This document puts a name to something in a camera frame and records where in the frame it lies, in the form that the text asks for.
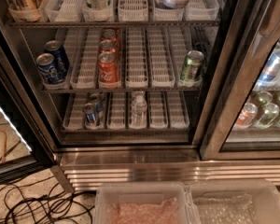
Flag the clear water bottle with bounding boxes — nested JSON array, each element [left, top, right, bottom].
[[132, 95, 147, 129]]

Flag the closed glass fridge door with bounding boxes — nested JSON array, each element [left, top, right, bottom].
[[194, 0, 280, 160]]

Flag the open fridge door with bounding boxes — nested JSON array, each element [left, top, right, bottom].
[[0, 31, 53, 185]]

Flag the rear small blue can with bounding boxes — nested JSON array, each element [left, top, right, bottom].
[[89, 92, 104, 118]]

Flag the small blue can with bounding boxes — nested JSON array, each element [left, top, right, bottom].
[[89, 92, 104, 118], [83, 103, 99, 127]]

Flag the front small blue can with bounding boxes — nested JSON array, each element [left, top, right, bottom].
[[83, 103, 99, 127]]

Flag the front red cola can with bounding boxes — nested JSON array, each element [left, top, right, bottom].
[[98, 52, 118, 83]]

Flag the red cola can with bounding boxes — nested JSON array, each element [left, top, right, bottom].
[[101, 29, 118, 42], [98, 52, 118, 83], [99, 40, 117, 53]]

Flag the green soda can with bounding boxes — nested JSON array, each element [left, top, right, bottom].
[[180, 50, 204, 82]]

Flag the middle red cola can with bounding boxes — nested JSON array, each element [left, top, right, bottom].
[[99, 40, 117, 53]]

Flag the rear red cola can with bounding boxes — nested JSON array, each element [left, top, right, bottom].
[[101, 29, 118, 42]]

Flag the rear blue soda can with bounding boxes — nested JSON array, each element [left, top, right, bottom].
[[44, 40, 70, 76]]

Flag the blue soda can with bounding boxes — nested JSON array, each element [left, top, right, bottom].
[[44, 40, 70, 76], [36, 53, 64, 85]]

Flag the left clear plastic bin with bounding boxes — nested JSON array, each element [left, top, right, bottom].
[[93, 182, 195, 224]]

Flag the clear plastic bin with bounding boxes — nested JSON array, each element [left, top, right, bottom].
[[93, 182, 195, 224], [190, 179, 280, 224]]

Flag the front blue soda can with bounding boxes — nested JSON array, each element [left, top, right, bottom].
[[36, 53, 64, 85]]

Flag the orange can behind glass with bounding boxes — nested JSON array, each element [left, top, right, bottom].
[[235, 103, 258, 128]]

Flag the green can behind glass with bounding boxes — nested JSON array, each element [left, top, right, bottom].
[[254, 103, 280, 129]]

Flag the right clear plastic bin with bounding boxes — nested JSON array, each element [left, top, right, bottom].
[[190, 179, 280, 224]]

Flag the silver blue can behind glass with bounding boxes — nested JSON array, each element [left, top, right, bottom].
[[257, 49, 280, 88]]

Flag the black floor cables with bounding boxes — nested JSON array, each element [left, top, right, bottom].
[[0, 175, 94, 224]]

